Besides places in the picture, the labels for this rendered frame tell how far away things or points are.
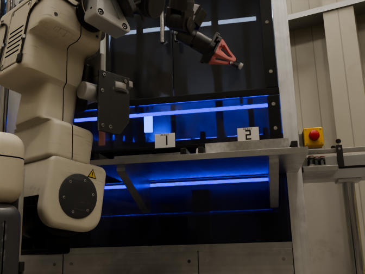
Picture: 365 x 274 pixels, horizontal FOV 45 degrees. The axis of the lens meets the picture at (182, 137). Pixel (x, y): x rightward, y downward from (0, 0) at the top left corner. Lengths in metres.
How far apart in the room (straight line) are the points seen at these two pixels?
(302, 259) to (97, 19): 1.14
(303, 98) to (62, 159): 4.19
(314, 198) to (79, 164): 3.94
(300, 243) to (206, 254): 0.36
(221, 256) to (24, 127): 0.92
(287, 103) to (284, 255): 0.59
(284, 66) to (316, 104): 3.15
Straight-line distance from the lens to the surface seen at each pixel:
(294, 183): 1.75
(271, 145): 1.39
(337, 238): 4.79
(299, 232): 1.74
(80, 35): 1.14
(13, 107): 1.70
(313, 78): 5.10
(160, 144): 1.82
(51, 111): 1.11
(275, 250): 1.74
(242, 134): 1.78
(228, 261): 1.74
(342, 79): 4.76
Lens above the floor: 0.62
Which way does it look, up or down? 13 degrees up
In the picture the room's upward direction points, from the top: 2 degrees counter-clockwise
